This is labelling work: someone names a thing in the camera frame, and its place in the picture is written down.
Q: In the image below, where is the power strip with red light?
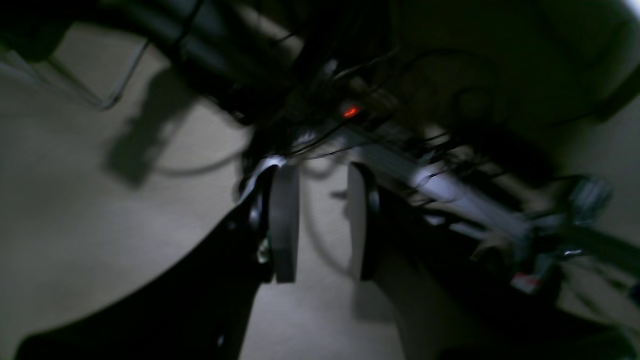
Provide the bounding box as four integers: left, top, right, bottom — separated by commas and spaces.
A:
280, 95, 401, 131

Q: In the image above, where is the aluminium frame rail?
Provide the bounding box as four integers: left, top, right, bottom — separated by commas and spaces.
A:
345, 125, 566, 261

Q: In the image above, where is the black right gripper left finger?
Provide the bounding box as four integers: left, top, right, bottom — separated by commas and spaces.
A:
14, 165, 300, 360

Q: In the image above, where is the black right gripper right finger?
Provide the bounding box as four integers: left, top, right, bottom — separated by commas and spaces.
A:
347, 162, 636, 360

